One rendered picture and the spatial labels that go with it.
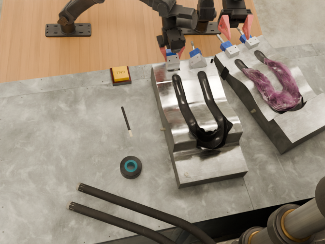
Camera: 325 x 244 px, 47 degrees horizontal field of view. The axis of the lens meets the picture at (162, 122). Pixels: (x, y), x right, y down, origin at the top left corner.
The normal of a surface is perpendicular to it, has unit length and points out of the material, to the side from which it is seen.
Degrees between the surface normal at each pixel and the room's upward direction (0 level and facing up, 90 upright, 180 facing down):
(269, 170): 0
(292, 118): 0
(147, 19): 0
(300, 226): 90
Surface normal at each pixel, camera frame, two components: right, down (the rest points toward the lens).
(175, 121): -0.01, -0.80
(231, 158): 0.09, -0.46
